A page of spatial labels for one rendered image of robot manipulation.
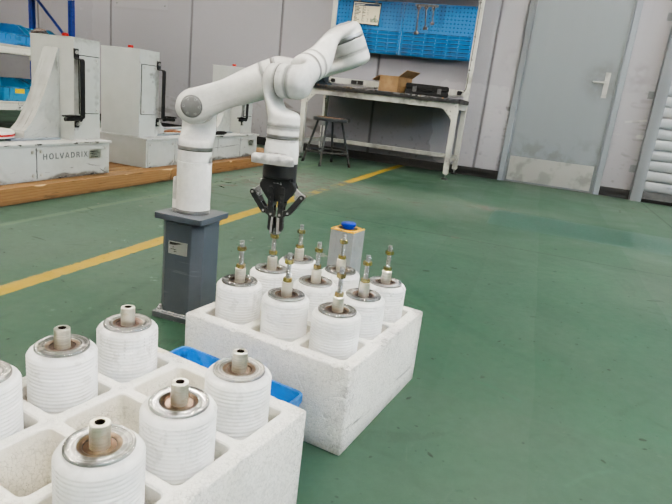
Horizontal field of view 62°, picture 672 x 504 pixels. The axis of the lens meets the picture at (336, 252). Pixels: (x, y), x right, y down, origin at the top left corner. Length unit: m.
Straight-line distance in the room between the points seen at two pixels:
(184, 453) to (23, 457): 0.23
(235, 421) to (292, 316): 0.34
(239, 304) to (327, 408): 0.28
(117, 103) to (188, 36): 3.73
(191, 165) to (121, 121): 2.40
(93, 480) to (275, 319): 0.55
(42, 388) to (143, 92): 3.06
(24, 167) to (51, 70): 0.60
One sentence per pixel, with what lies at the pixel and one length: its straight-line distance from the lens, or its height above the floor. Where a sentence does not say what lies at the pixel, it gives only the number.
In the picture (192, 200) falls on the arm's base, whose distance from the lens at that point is 1.55.
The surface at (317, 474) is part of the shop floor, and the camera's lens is 1.07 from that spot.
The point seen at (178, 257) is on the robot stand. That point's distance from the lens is 1.58.
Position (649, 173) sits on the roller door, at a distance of 6.27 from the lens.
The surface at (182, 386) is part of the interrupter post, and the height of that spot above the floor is 0.28.
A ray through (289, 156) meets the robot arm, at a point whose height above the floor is 0.52.
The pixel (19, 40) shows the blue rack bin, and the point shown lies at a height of 0.84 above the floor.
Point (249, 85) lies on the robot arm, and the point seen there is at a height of 0.65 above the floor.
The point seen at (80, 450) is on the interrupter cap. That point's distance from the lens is 0.70.
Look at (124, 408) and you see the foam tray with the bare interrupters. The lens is 0.95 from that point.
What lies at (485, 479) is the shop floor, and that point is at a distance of 1.15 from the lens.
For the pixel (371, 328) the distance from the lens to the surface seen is 1.18.
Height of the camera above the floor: 0.65
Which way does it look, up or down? 15 degrees down
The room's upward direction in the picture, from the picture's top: 7 degrees clockwise
